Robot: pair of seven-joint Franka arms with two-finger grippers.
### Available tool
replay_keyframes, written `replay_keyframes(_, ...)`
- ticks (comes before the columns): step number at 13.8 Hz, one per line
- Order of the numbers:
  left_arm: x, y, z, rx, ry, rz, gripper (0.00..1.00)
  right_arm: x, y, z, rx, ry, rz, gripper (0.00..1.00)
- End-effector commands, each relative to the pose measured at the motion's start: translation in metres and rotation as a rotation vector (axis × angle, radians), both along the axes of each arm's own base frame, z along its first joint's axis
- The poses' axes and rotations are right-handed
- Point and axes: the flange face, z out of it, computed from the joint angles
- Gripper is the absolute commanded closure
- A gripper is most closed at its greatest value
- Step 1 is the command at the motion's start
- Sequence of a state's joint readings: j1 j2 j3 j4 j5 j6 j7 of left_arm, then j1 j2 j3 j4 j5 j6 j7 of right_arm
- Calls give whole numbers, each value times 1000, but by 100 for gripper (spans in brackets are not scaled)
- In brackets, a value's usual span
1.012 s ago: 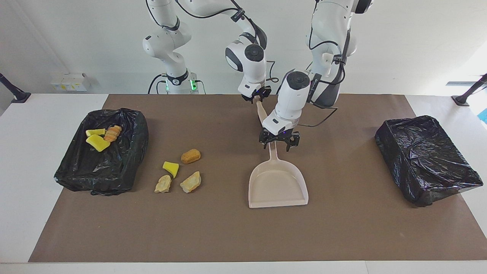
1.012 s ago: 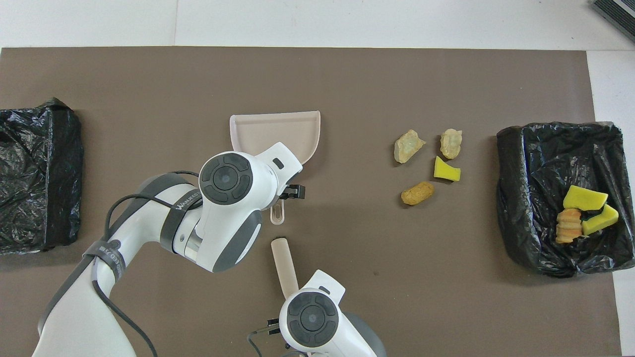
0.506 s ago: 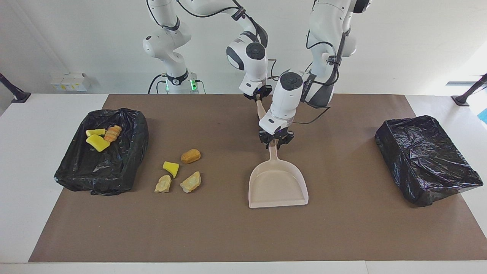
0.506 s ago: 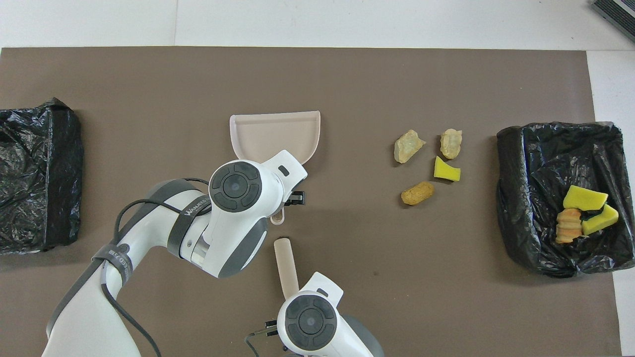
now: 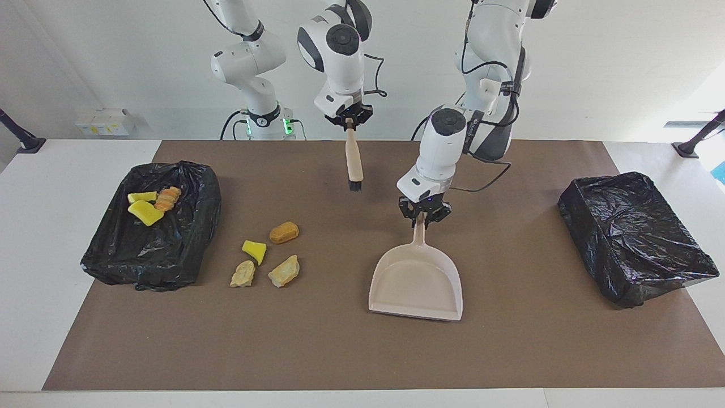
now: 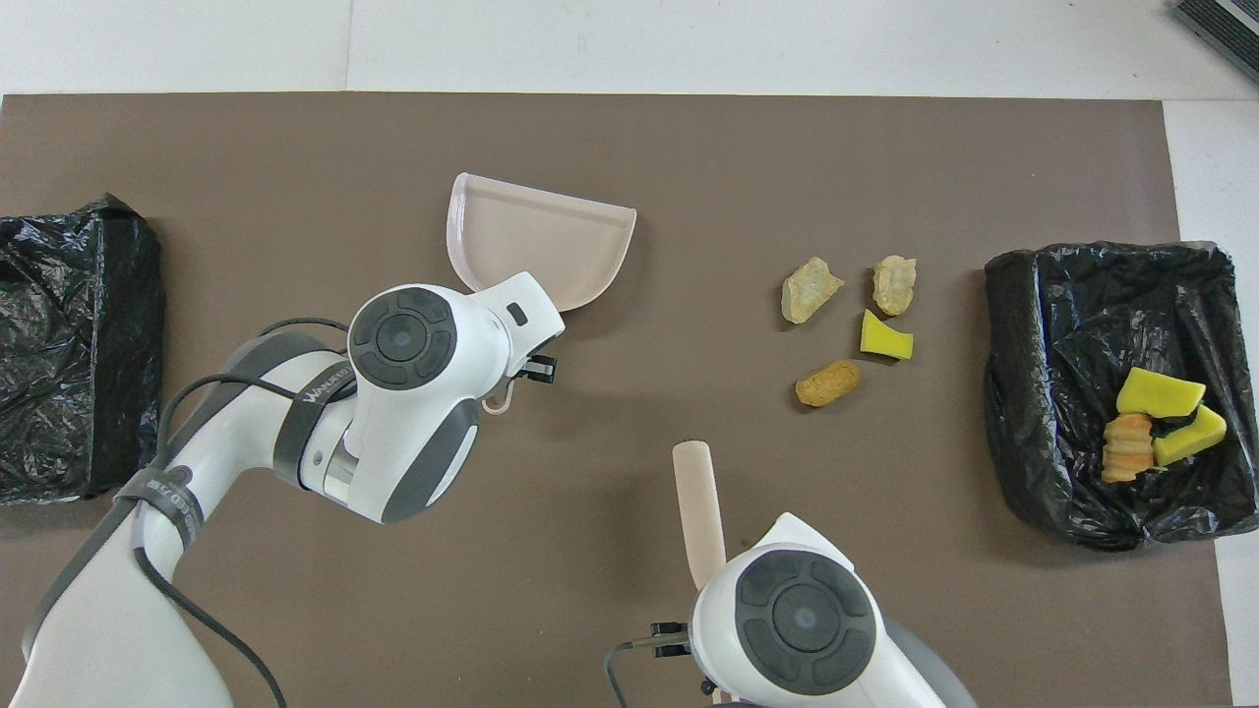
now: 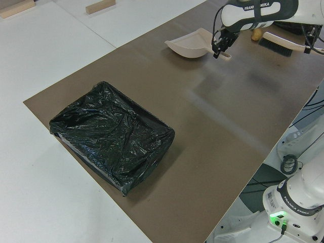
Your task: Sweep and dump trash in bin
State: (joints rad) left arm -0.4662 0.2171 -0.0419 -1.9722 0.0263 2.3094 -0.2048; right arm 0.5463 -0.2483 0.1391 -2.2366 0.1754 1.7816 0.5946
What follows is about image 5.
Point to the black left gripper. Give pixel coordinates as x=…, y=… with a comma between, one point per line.
x=425, y=207

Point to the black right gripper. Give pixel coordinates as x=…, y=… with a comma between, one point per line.
x=354, y=115

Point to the beige brush with black bristles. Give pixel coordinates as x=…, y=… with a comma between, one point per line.
x=354, y=158

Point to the beige plastic dustpan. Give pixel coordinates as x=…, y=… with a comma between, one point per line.
x=416, y=283

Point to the brown sponge piece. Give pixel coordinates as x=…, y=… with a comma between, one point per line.
x=284, y=233

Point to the pale beige sponge chunk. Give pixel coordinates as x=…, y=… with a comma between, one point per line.
x=242, y=275
x=284, y=272
x=167, y=198

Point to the yellow sponge wedge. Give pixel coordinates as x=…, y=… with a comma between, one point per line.
x=254, y=249

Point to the notched yellow sponge piece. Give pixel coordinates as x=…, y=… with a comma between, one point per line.
x=141, y=196

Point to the yellow sponge block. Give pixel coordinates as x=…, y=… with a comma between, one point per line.
x=146, y=213

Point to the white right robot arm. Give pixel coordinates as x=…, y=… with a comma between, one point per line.
x=340, y=62

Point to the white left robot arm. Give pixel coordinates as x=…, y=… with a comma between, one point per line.
x=439, y=153

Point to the bin lined with black bag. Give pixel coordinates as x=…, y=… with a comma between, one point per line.
x=153, y=255
x=628, y=238

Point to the brown table mat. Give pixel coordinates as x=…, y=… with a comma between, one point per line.
x=510, y=340

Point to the black angled stand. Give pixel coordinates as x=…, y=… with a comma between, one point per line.
x=31, y=144
x=688, y=150

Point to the blue object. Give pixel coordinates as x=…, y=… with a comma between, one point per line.
x=721, y=171

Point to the white wall outlet box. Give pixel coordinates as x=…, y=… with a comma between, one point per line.
x=105, y=122

